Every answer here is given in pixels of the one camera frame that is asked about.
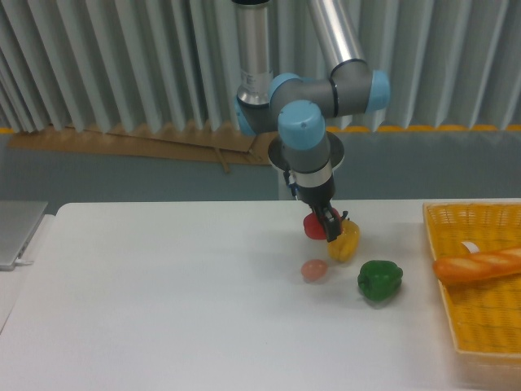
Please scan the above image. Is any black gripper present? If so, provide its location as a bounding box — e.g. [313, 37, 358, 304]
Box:
[297, 176, 341, 241]

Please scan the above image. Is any red bell pepper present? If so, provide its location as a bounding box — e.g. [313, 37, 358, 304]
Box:
[303, 209, 348, 241]

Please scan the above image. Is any yellow bell pepper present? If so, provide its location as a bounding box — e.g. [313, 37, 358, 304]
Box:
[327, 219, 361, 262]

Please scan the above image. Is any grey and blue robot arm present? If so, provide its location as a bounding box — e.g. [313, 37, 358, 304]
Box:
[234, 1, 391, 242]

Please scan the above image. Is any yellow woven basket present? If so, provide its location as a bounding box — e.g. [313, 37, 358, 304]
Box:
[422, 201, 520, 360]

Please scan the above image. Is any brown egg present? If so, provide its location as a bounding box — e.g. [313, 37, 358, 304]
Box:
[300, 259, 328, 282]

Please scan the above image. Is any green bell pepper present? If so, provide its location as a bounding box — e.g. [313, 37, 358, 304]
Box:
[357, 260, 403, 302]

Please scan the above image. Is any brown cardboard sheet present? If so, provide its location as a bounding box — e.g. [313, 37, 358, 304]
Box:
[8, 121, 275, 173]

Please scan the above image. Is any white paper tag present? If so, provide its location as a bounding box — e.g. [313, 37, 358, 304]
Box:
[462, 241, 480, 253]

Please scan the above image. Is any baguette bread loaf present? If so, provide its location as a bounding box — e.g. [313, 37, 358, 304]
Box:
[432, 247, 520, 284]

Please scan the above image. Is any silver laptop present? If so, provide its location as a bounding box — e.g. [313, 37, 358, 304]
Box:
[1, 200, 48, 271]

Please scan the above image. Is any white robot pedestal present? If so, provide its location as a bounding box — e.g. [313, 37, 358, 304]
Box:
[268, 132, 344, 199]

